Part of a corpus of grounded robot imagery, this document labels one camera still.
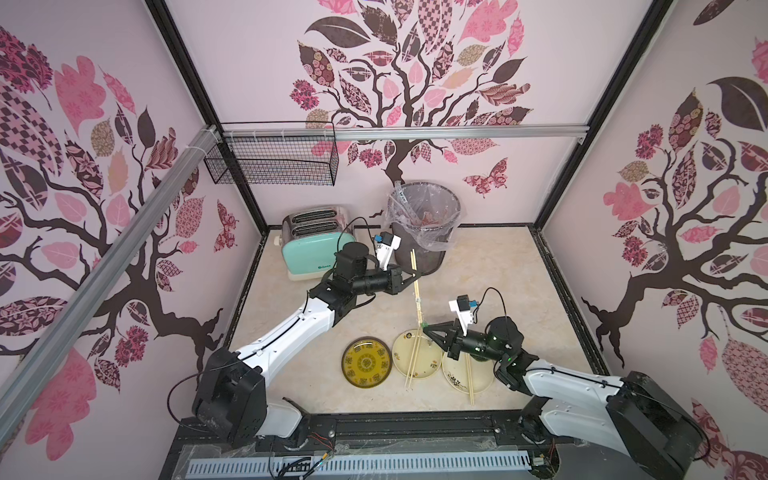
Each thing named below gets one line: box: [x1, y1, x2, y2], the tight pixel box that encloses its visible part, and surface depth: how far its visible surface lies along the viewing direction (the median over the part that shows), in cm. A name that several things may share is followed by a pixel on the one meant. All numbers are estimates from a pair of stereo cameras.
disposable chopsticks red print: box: [464, 353, 475, 406], surface depth 81 cm
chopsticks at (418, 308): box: [410, 249, 424, 329], surface depth 74 cm
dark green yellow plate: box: [341, 336, 393, 389], surface depth 87 cm
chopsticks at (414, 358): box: [405, 329, 423, 390], surface depth 84 cm
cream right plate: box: [442, 352, 495, 394], surface depth 84 cm
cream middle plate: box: [392, 329, 443, 379], surface depth 87 cm
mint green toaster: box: [281, 205, 357, 281], surface depth 99 cm
